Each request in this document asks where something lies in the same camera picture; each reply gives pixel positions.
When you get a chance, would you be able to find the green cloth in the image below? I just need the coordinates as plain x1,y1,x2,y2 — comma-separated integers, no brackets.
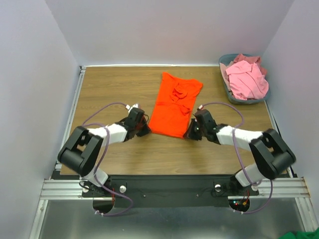
279,231,319,239

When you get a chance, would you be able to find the aluminium frame rail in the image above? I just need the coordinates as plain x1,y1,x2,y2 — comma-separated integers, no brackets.
40,178,310,201

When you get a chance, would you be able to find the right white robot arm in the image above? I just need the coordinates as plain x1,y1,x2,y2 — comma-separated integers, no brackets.
184,109,296,194

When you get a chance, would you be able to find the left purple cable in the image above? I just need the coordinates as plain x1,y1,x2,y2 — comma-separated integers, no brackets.
82,102,134,217

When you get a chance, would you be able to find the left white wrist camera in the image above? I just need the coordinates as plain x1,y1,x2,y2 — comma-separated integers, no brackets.
125,103,140,111

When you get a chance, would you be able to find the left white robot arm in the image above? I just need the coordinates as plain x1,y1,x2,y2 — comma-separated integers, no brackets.
57,105,151,196

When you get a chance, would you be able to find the dusty pink t shirt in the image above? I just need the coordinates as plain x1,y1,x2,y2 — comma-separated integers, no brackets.
233,54,267,76

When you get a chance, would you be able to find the purple cable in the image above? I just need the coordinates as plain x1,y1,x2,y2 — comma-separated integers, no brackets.
196,102,274,215
82,102,134,217

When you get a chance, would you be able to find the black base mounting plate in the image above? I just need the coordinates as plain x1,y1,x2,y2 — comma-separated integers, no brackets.
82,174,260,209

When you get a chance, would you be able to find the orange t shirt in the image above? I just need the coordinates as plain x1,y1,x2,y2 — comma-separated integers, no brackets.
149,72,203,138

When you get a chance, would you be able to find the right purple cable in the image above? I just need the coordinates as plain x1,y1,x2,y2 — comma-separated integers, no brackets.
196,102,274,215

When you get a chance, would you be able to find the right aluminium side rail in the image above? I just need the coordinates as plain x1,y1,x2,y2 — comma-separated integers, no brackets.
265,101,298,178

